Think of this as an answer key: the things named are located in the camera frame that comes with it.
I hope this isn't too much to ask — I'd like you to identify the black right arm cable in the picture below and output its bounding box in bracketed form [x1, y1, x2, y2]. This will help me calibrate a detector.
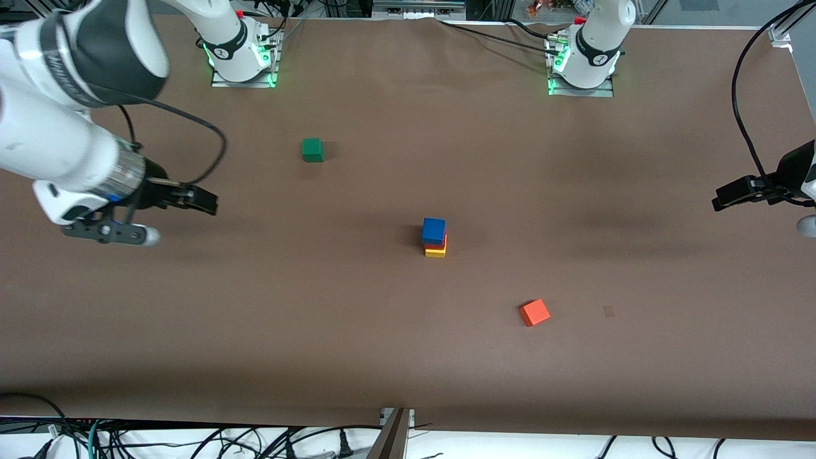
[96, 86, 229, 187]

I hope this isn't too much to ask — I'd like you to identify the dark metal bar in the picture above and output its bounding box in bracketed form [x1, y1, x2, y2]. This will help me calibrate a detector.
[367, 409, 410, 459]

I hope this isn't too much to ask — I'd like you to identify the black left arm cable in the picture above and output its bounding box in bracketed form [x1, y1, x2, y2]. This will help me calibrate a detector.
[731, 0, 816, 206]

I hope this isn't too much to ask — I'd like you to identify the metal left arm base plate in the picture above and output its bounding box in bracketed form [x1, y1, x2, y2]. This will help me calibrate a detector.
[547, 35, 616, 98]

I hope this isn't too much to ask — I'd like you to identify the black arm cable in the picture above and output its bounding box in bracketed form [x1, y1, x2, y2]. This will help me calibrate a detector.
[731, 0, 816, 206]
[96, 86, 229, 187]

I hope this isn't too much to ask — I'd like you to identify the black base cable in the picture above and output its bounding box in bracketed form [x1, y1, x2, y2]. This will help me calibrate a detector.
[437, 18, 565, 55]

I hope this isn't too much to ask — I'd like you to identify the black looped cable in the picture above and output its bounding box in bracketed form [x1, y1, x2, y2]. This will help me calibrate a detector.
[0, 393, 68, 441]

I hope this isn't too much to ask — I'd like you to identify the brown table cover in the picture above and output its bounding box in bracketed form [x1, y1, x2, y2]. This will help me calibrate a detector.
[0, 13, 816, 441]

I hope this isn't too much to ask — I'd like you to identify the orange cube block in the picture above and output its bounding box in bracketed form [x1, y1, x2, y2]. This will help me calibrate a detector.
[519, 298, 551, 327]

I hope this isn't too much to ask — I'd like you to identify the aluminium frame corner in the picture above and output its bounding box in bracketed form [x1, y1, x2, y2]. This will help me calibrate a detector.
[768, 0, 816, 47]

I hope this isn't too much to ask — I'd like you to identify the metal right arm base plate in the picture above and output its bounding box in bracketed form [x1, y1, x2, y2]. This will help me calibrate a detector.
[210, 25, 282, 89]

